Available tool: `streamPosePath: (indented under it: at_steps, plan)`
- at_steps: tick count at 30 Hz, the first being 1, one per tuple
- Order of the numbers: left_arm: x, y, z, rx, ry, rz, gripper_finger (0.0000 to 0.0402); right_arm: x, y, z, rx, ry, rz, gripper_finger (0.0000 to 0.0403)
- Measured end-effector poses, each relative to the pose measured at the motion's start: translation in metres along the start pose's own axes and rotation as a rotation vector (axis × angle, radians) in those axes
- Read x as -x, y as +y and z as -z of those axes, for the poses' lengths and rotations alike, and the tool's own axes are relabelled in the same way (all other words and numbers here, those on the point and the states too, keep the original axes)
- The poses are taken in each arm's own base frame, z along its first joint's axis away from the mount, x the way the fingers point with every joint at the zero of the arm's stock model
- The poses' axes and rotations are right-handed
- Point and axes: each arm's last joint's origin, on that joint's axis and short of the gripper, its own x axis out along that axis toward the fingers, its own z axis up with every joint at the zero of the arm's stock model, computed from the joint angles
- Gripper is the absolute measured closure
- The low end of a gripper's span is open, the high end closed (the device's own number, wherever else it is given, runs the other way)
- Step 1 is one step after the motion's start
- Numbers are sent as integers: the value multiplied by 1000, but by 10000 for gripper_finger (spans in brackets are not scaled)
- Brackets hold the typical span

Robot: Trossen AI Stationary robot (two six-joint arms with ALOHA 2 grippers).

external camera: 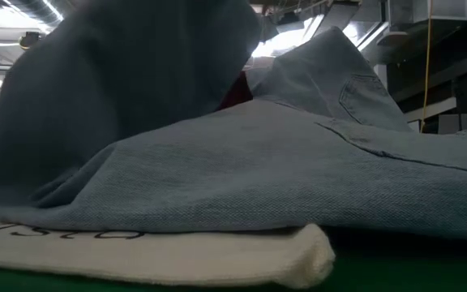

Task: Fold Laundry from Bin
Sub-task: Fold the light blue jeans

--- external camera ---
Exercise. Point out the green table mat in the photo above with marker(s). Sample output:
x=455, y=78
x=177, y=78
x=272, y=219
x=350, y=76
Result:
x=399, y=276

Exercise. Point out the white wall panel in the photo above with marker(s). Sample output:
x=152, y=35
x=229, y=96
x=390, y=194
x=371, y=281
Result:
x=460, y=122

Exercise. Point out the red plastic laundry bin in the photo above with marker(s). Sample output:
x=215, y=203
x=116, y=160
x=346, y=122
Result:
x=237, y=93

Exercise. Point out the beige Houston tote bag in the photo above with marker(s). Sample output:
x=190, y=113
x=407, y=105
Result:
x=176, y=255

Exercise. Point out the light blue denim jeans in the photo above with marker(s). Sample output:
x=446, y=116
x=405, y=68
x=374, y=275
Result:
x=237, y=174

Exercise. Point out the silver spiral ventilation duct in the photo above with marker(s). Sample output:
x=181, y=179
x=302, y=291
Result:
x=49, y=8

